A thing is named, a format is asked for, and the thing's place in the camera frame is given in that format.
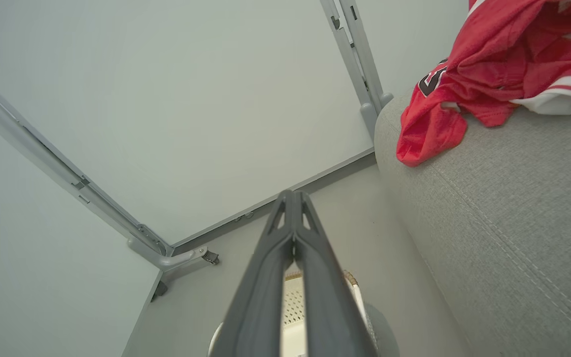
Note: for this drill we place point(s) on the aluminium partition bottom rail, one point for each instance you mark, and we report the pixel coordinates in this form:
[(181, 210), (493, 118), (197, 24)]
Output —
[(226, 223)]

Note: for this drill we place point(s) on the grey fabric sofa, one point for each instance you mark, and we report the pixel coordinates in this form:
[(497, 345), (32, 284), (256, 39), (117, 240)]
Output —
[(513, 238)]

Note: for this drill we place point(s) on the black caster wheel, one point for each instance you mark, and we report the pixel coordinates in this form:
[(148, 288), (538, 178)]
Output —
[(211, 257), (159, 291)]

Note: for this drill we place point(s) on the red and white jersey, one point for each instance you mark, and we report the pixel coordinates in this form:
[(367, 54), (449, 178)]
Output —
[(493, 54)]

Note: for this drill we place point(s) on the grey metal partition leg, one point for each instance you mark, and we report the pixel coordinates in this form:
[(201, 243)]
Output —
[(67, 173), (360, 74)]

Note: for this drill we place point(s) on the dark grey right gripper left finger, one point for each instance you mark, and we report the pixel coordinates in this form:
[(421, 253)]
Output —
[(260, 297)]

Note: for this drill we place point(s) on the white perforated laundry basket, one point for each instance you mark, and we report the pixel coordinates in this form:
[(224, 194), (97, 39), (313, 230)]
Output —
[(293, 317)]

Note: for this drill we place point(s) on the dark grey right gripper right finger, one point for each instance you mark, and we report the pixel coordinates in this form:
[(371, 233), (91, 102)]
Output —
[(330, 307)]

